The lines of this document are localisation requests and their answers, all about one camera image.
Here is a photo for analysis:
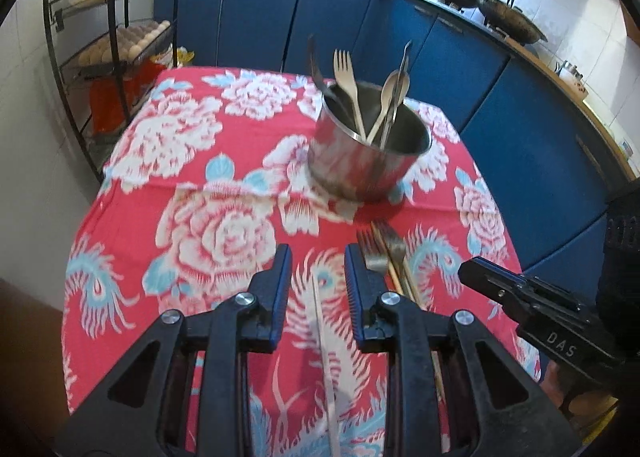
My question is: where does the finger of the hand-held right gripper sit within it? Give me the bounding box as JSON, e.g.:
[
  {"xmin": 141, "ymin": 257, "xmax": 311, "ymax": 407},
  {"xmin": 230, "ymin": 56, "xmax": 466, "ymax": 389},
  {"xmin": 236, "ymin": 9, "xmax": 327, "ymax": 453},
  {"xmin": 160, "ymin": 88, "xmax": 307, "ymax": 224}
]
[{"xmin": 458, "ymin": 256, "xmax": 532, "ymax": 329}]

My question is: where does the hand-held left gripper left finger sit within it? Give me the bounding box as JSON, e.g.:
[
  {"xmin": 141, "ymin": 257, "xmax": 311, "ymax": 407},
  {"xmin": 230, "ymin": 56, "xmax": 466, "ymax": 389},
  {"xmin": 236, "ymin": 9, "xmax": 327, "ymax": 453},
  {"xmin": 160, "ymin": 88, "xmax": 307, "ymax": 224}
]
[{"xmin": 54, "ymin": 243, "xmax": 294, "ymax": 457}]

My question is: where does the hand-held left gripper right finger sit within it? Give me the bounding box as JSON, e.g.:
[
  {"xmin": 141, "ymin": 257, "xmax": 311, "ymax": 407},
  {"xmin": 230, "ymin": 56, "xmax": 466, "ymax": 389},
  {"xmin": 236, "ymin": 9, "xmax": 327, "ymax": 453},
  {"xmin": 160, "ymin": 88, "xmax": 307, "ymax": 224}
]
[{"xmin": 344, "ymin": 243, "xmax": 584, "ymax": 457}]

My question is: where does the wooden chopstick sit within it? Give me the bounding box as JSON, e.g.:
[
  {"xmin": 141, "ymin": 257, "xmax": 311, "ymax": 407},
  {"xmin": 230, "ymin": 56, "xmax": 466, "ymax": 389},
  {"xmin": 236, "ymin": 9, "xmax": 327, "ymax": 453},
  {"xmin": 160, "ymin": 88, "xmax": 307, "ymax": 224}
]
[
  {"xmin": 382, "ymin": 237, "xmax": 426, "ymax": 310},
  {"xmin": 311, "ymin": 278, "xmax": 342, "ymax": 457}
]

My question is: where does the beige spoon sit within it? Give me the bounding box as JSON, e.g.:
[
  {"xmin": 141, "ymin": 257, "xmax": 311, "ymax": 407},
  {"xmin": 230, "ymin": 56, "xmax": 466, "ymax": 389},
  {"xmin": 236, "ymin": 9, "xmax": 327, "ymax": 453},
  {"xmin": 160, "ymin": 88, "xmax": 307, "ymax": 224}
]
[{"xmin": 366, "ymin": 71, "xmax": 412, "ymax": 144}]

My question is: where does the beige fork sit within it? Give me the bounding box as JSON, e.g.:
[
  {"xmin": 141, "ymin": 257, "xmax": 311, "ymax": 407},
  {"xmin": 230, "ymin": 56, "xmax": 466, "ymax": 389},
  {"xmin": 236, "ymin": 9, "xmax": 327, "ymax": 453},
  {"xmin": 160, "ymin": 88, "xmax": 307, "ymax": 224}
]
[{"xmin": 333, "ymin": 49, "xmax": 367, "ymax": 138}]

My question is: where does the person's right hand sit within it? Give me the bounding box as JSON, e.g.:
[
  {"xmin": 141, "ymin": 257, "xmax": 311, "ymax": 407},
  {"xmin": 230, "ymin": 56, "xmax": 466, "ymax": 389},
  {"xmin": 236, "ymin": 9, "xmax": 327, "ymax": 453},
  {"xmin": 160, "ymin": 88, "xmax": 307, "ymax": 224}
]
[{"xmin": 542, "ymin": 361, "xmax": 622, "ymax": 435}]

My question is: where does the red floral tablecloth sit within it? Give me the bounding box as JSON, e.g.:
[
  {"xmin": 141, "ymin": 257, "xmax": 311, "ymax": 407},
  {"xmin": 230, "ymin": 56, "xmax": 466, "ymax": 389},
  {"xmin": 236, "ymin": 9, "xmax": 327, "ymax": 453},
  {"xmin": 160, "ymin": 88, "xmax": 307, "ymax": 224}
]
[{"xmin": 62, "ymin": 66, "xmax": 543, "ymax": 457}]

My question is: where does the blue kitchen cabinet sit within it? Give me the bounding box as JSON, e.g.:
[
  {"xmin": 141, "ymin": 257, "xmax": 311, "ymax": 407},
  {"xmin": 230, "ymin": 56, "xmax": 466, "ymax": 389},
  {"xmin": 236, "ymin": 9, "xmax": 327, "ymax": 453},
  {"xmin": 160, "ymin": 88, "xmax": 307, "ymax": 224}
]
[{"xmin": 152, "ymin": 0, "xmax": 623, "ymax": 278}]

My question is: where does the wooden countertop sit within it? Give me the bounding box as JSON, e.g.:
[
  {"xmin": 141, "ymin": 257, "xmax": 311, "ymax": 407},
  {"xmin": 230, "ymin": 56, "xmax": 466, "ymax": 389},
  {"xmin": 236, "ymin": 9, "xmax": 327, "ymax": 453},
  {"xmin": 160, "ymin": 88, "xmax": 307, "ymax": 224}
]
[{"xmin": 510, "ymin": 40, "xmax": 640, "ymax": 178}]

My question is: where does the tiny steel lidded pot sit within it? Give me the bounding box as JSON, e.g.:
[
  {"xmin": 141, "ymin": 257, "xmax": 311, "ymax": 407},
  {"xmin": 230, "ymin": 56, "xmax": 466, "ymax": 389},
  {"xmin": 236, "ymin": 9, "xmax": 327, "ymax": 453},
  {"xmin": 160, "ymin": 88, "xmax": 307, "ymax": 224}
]
[{"xmin": 554, "ymin": 59, "xmax": 584, "ymax": 83}]

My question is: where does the orange plastic bag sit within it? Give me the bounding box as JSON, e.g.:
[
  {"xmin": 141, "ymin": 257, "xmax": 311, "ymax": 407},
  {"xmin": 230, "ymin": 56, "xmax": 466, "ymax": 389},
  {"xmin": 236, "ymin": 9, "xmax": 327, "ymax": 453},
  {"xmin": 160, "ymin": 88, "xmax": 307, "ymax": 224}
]
[{"xmin": 90, "ymin": 62, "xmax": 167, "ymax": 134}]

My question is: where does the black wok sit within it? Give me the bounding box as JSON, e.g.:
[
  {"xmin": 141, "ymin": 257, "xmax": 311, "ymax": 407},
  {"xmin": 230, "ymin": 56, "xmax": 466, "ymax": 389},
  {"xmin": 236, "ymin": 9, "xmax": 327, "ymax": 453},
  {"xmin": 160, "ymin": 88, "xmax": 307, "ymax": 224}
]
[{"xmin": 457, "ymin": 0, "xmax": 549, "ymax": 46}]

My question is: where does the tray of eggs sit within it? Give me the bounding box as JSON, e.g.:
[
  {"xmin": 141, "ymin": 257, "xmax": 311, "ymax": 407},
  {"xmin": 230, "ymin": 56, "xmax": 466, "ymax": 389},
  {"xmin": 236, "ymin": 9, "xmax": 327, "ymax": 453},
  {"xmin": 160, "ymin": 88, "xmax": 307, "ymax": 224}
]
[{"xmin": 77, "ymin": 20, "xmax": 174, "ymax": 69}]

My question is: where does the black metal rack cart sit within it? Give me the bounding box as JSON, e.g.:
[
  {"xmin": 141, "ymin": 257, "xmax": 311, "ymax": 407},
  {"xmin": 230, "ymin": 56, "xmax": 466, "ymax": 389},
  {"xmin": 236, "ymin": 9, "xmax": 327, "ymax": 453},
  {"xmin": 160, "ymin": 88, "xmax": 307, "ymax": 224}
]
[{"xmin": 42, "ymin": 0, "xmax": 184, "ymax": 183}]

